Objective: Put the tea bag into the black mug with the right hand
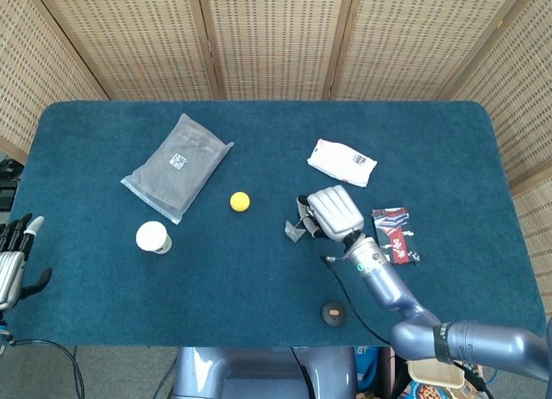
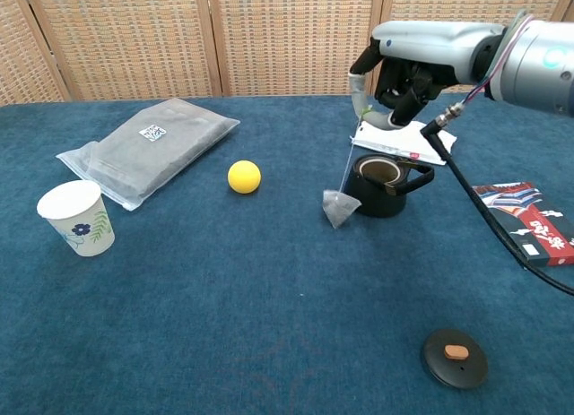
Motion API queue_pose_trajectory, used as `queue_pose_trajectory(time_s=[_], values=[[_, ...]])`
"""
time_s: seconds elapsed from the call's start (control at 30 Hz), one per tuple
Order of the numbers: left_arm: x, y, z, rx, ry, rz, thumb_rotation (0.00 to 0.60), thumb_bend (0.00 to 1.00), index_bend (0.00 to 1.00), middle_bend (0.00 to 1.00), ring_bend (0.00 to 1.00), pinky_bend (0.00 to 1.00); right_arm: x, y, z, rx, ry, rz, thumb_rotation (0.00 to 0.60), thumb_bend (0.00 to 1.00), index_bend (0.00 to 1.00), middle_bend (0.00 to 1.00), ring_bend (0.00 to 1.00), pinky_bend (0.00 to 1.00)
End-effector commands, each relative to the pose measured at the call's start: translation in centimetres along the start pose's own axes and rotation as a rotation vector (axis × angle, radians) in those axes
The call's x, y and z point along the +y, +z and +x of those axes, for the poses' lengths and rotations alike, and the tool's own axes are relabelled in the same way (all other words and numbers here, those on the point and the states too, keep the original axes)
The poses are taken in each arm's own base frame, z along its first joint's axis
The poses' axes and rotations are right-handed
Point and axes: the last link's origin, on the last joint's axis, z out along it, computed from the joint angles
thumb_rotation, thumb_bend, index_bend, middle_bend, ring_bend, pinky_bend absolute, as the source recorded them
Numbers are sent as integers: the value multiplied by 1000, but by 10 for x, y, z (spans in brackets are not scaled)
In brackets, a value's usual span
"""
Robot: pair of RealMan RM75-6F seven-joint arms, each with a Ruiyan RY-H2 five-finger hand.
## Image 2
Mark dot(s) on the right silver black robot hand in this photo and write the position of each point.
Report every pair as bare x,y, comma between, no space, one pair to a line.
430,47

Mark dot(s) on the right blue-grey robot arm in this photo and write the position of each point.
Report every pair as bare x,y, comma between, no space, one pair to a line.
538,61

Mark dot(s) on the grey package in plastic bag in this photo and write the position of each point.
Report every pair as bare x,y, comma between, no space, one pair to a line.
148,155

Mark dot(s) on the small black round lid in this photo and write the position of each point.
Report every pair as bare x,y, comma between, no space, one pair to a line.
454,359

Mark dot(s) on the white tissue pack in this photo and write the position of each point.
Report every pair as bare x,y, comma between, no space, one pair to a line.
394,141

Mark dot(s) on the woven wooden folding screen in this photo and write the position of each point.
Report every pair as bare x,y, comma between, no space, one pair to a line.
287,38

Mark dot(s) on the yellow ball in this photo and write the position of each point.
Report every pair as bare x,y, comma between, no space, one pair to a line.
244,177

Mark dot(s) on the blue table cloth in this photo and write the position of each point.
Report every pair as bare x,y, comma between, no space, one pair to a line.
224,298

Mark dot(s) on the white floral paper cup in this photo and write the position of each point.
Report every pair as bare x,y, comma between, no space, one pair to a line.
78,218

